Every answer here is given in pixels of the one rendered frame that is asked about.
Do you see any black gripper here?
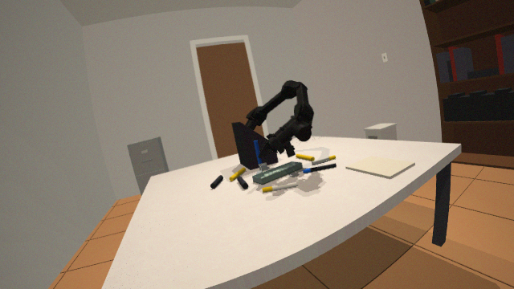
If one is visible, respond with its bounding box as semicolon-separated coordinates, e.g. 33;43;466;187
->
259;125;292;158

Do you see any black cylinder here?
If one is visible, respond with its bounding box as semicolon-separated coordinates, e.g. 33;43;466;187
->
237;177;248;189
210;175;223;189

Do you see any beige flat square pad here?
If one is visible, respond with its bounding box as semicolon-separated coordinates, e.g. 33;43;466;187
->
345;156;415;179

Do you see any blue stylus with silver tip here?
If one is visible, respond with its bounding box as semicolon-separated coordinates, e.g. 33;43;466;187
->
254;140;262;170

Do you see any black and blue marker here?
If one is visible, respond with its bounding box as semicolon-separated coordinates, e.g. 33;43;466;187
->
303;164;337;173

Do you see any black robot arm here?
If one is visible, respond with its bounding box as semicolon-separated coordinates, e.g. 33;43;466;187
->
245;80;314;158

